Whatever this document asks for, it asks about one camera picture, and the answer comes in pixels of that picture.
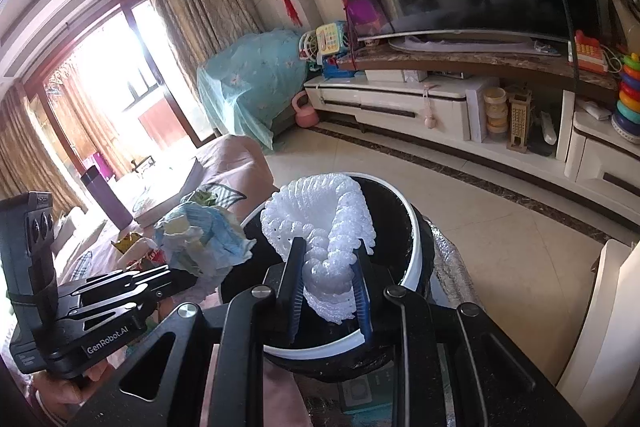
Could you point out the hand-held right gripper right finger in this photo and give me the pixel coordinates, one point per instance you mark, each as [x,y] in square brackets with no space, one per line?
[362,302]

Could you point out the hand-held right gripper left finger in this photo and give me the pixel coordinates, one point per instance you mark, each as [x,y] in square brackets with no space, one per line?
[292,287]

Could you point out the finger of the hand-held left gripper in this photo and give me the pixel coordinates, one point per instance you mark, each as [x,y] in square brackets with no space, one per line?
[120,279]
[145,297]

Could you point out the red snack wrapper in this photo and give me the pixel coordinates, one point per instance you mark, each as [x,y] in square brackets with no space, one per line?
[150,257]

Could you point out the white foam fruit net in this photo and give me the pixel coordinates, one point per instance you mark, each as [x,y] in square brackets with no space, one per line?
[320,227]

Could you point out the blue white paper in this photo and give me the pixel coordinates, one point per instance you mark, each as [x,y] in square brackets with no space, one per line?
[200,237]

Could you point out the white bin with black bag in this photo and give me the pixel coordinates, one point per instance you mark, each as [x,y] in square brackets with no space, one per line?
[395,227]

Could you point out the person's left hand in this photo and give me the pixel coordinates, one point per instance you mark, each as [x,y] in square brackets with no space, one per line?
[65,394]

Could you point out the yellow snack wrapper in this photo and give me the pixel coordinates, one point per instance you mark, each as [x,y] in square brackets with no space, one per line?
[127,243]

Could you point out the purple thermos bottle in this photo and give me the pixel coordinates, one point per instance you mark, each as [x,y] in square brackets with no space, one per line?
[107,199]

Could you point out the white book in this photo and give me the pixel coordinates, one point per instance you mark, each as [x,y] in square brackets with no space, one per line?
[165,202]

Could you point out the green remote control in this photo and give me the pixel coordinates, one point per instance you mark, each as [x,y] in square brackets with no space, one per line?
[357,394]

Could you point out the beige patterned curtain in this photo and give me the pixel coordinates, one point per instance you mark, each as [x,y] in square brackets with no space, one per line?
[200,7]
[25,147]

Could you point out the magenta cloth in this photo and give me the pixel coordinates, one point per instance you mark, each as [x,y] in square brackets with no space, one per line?
[105,167]

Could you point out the green snack wrapper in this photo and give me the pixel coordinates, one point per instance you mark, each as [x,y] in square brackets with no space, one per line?
[202,198]

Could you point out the sheer brown curtain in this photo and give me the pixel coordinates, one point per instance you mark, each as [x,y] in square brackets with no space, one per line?
[85,122]

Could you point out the pink kettlebell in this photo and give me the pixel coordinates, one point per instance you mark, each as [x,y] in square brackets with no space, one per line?
[306,114]

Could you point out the pink hanging ornament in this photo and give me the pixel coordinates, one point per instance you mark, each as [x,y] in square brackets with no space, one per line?
[429,121]

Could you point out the white television cabinet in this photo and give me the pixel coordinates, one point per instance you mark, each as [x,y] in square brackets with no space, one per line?
[400,102]

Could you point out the teal floral cloth cover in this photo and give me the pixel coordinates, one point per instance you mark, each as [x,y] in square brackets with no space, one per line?
[250,82]

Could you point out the stacked round wooden containers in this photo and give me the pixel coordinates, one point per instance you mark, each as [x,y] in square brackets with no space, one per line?
[495,114]

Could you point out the marble top side cabinet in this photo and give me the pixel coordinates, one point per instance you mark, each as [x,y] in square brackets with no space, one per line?
[600,317]

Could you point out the wooden building model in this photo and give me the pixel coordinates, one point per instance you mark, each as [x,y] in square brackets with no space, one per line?
[520,122]

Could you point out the white toy fan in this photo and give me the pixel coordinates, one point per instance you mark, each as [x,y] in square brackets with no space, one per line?
[307,47]

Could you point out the yellow blue activity toy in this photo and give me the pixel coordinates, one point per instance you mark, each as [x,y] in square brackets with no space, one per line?
[330,39]

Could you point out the red toy telephone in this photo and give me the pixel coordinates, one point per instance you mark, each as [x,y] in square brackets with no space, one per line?
[587,54]

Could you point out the cardboard box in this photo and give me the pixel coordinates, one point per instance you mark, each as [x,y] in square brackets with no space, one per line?
[622,22]

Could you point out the wooden frame glass door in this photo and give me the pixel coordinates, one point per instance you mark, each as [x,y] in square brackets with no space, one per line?
[115,72]

